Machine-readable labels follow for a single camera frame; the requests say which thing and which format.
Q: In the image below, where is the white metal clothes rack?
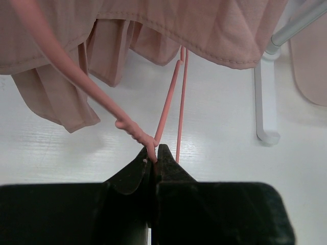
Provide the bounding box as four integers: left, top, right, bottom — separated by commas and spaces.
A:
254, 1, 326, 145

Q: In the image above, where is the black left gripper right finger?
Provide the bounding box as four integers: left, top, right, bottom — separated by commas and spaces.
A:
154, 144, 197, 185

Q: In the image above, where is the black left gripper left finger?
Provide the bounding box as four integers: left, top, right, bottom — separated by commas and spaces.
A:
106, 147, 152, 195

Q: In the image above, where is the dusty pink garment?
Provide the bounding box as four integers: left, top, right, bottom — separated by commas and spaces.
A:
1, 1, 286, 132

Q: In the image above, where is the white plastic basket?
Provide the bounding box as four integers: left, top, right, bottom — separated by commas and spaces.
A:
288, 35, 327, 107

